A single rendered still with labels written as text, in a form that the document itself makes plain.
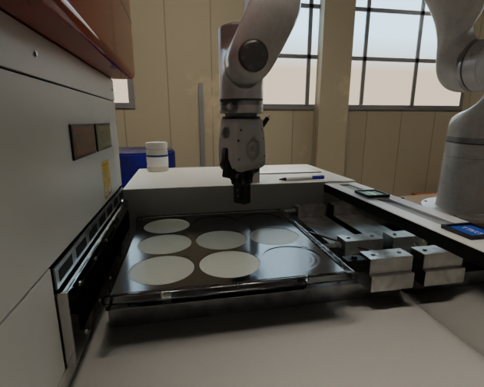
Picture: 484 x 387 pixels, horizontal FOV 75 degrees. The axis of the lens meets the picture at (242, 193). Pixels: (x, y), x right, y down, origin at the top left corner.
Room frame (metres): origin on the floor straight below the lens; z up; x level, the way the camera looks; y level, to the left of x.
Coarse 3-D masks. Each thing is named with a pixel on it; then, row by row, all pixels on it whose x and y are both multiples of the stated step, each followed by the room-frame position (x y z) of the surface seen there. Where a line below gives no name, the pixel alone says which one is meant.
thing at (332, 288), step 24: (288, 288) 0.49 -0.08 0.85; (312, 288) 0.49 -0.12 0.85; (336, 288) 0.49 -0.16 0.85; (360, 288) 0.50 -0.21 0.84; (120, 312) 0.43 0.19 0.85; (144, 312) 0.43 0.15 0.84; (168, 312) 0.44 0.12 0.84; (192, 312) 0.45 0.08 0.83; (216, 312) 0.45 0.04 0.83; (240, 312) 0.46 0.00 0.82
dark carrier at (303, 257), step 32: (192, 224) 0.68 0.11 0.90; (224, 224) 0.68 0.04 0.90; (256, 224) 0.68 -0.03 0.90; (288, 224) 0.68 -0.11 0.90; (128, 256) 0.50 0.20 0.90; (192, 256) 0.50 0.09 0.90; (256, 256) 0.51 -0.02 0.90; (288, 256) 0.51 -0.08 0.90; (320, 256) 0.51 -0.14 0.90; (128, 288) 0.40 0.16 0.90; (160, 288) 0.40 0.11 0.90
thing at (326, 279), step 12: (300, 276) 0.43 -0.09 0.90; (312, 276) 0.43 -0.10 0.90; (324, 276) 0.43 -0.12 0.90; (336, 276) 0.43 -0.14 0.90; (348, 276) 0.44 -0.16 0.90; (180, 288) 0.39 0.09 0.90; (192, 288) 0.39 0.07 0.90; (204, 288) 0.40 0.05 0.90; (216, 288) 0.40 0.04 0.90; (228, 288) 0.40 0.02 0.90; (240, 288) 0.40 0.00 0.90; (252, 288) 0.41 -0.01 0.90; (264, 288) 0.41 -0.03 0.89; (276, 288) 0.41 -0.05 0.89; (108, 300) 0.37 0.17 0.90; (120, 300) 0.37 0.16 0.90; (132, 300) 0.37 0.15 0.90; (144, 300) 0.38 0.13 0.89; (156, 300) 0.38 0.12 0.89
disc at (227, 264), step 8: (208, 256) 0.51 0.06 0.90; (216, 256) 0.51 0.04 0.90; (224, 256) 0.51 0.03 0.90; (232, 256) 0.51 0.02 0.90; (240, 256) 0.51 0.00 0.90; (248, 256) 0.51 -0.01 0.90; (200, 264) 0.48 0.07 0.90; (208, 264) 0.48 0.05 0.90; (216, 264) 0.48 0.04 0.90; (224, 264) 0.48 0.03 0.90; (232, 264) 0.48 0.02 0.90; (240, 264) 0.48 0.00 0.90; (248, 264) 0.48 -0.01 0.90; (256, 264) 0.48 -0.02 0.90; (208, 272) 0.45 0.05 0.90; (216, 272) 0.45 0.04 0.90; (224, 272) 0.45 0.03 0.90; (232, 272) 0.45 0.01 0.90; (240, 272) 0.45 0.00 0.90; (248, 272) 0.45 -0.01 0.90
